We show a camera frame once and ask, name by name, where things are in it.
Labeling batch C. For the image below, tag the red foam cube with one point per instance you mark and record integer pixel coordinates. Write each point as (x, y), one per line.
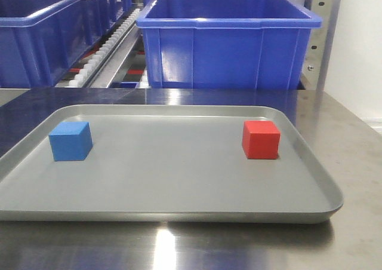
(260, 139)

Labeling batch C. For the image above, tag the blue foam cube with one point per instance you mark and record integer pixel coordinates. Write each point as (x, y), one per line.
(71, 141)

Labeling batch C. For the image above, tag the grey metal tray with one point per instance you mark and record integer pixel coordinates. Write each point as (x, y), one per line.
(167, 163)

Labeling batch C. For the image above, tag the blue plastic bin right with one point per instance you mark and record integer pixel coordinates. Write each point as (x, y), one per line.
(246, 44)

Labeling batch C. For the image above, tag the blue plastic bin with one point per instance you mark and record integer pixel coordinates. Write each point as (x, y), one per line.
(42, 39)
(246, 44)

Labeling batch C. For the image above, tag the blue plastic bin left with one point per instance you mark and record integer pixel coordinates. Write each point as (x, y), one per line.
(42, 39)

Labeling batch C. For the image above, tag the white roller conveyor rail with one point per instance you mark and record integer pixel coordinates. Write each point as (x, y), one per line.
(109, 63)

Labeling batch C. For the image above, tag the grey metal shelf post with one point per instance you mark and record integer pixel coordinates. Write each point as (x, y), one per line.
(332, 22)

